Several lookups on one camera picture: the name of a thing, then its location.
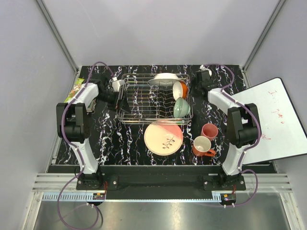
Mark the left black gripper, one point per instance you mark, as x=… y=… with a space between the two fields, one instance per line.
x=124 y=106

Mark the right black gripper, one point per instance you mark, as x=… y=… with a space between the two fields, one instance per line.
x=194 y=83

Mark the orange bowl white inside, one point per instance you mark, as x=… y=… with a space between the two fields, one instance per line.
x=180 y=90

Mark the chrome wire dish rack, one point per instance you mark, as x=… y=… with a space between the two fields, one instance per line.
x=149 y=102

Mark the pale green bowl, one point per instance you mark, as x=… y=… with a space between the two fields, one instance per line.
x=181 y=108

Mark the white grey-rimmed plate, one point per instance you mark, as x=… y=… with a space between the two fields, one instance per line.
x=165 y=79

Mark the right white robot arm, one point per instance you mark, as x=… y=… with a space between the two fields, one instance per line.
x=243 y=126

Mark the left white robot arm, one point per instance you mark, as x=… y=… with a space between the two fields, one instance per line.
x=74 y=128

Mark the green paperback book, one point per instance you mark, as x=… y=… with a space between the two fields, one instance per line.
x=82 y=94

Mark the black marble pattern mat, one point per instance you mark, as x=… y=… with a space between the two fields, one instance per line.
x=115 y=143

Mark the pink cup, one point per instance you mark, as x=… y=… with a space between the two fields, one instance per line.
x=209 y=131

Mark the pink cream floral plate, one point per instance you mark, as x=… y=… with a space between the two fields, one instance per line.
x=162 y=139

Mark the orange mug white inside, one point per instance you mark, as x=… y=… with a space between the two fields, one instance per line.
x=202 y=147

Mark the whiteboard with red scribbles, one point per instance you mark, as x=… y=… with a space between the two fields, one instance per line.
x=282 y=133

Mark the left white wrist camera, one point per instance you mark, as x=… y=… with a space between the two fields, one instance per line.
x=116 y=84

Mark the aluminium cable duct rail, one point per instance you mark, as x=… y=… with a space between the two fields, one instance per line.
x=203 y=196

